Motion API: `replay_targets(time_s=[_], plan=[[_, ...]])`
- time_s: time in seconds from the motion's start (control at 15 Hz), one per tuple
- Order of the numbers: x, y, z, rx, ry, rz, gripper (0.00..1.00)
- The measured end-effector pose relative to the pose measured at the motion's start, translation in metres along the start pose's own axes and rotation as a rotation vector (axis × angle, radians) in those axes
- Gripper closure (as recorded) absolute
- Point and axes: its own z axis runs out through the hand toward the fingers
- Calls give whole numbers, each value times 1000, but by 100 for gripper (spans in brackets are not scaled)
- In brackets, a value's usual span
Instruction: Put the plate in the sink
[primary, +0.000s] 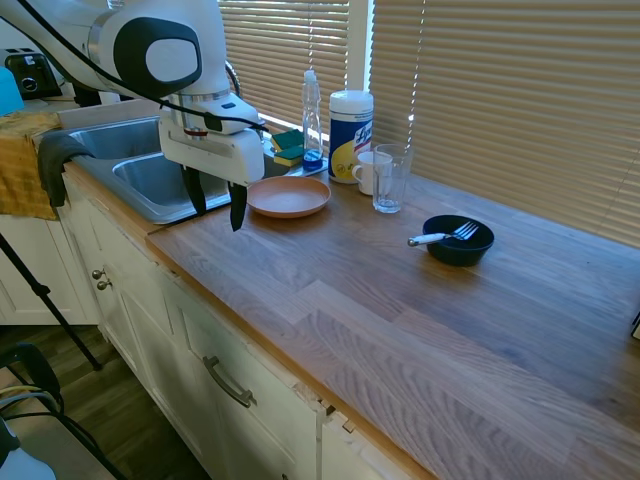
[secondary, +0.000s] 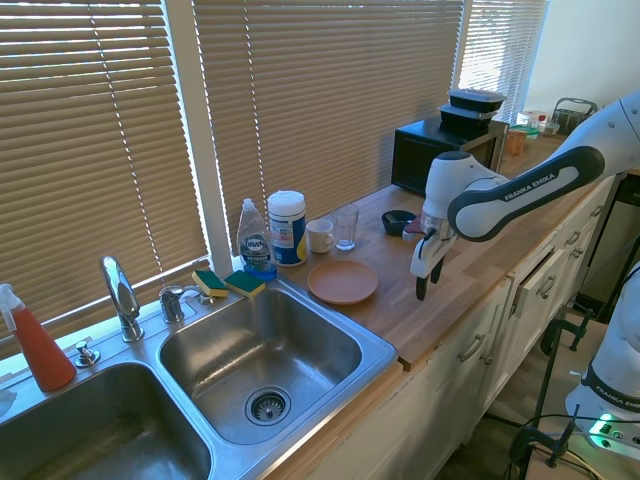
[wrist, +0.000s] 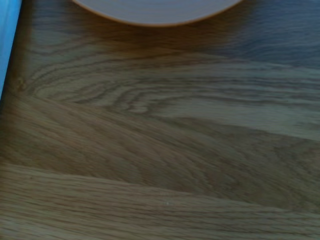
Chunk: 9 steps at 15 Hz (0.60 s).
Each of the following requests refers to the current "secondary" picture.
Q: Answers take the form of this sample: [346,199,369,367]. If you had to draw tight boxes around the orange box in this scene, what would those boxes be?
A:
[504,129,529,158]

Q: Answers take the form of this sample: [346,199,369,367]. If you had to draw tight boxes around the chrome faucet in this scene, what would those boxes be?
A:
[99,255,146,344]

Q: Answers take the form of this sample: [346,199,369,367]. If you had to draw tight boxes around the large black clamp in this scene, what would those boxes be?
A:
[508,403,582,470]

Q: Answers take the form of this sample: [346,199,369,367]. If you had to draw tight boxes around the red spray bottle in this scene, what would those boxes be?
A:
[0,282,78,393]

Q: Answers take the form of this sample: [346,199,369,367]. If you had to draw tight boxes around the white mug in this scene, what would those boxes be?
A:
[305,218,336,255]

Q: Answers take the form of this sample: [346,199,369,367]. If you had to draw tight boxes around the dark blue bowl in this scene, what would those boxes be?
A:
[380,209,418,237]

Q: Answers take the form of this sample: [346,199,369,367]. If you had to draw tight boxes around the orange plate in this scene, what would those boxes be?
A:
[306,259,379,307]

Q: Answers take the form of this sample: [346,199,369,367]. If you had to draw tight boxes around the yellow green sponge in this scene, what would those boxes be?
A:
[192,269,231,299]
[223,270,267,300]

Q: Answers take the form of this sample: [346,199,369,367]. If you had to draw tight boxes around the grey wire cutlery caddy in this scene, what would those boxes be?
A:
[551,97,599,137]

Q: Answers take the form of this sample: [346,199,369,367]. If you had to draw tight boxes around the stainless steel double sink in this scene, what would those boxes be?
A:
[0,276,401,480]

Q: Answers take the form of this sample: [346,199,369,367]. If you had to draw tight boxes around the small black food container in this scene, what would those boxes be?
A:
[446,88,507,113]

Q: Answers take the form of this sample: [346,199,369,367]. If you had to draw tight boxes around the clear dish soap bottle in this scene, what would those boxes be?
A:
[236,197,278,282]

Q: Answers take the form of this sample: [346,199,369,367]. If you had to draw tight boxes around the narrow tan window blind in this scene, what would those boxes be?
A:
[457,0,549,124]

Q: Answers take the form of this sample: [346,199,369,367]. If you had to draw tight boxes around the white wipes canister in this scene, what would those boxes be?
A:
[266,189,309,268]

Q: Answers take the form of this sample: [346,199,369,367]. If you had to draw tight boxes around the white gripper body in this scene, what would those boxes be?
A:
[410,233,457,280]

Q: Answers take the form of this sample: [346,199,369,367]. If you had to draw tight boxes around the white box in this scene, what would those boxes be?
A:
[516,108,549,130]

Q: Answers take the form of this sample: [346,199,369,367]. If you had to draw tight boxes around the metal drain strainer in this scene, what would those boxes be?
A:
[244,385,293,427]

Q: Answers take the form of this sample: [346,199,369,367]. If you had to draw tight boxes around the medium tan window blind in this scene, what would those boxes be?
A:
[192,0,467,257]

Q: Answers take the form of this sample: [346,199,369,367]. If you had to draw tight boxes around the white kitchen cabinets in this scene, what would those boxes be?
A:
[279,174,622,480]

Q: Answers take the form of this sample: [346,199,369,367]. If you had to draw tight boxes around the clear drinking glass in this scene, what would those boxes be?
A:
[333,203,361,252]

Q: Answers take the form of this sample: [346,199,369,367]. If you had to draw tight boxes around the chrome sink knob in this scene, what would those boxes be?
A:
[74,340,102,369]

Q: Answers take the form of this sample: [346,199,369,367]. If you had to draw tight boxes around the large black food container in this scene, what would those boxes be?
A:
[438,103,497,134]

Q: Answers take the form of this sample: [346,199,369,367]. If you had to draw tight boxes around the black microwave oven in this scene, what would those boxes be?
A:
[390,118,511,197]

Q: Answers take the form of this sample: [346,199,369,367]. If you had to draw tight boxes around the clear container green lid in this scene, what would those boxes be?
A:
[509,123,542,142]

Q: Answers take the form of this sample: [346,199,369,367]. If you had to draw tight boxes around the wide tan window blind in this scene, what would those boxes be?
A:
[0,0,212,359]

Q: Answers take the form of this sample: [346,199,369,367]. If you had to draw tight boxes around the small black clamp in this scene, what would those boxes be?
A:
[539,308,597,357]

